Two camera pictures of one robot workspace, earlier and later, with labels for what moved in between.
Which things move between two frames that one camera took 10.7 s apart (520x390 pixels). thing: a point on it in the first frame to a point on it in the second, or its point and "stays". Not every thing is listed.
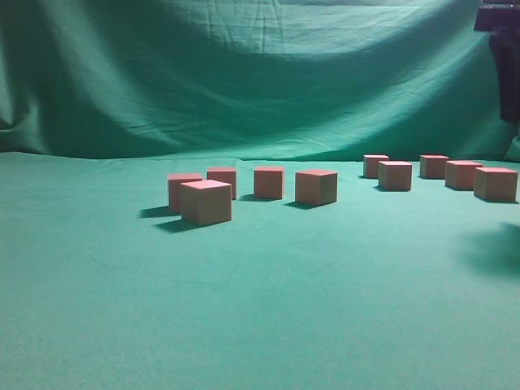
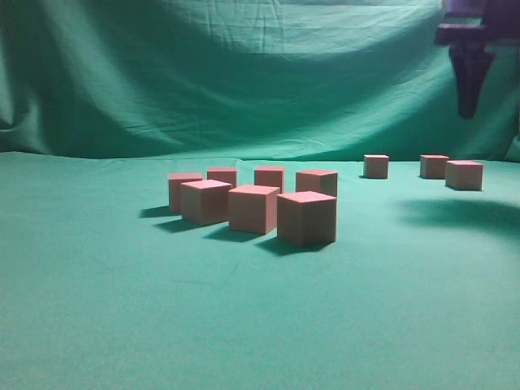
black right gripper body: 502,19 to 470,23
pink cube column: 395,175 to 253,208
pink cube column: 174,189 stays
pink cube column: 270,182 stays
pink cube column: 225,175 stays
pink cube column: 433,166 stays
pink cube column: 496,184 to 306,218
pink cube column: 461,174 stays
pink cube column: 206,201 stays
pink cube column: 370,164 stays
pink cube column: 316,186 stays
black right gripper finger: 506,46 to 470,65
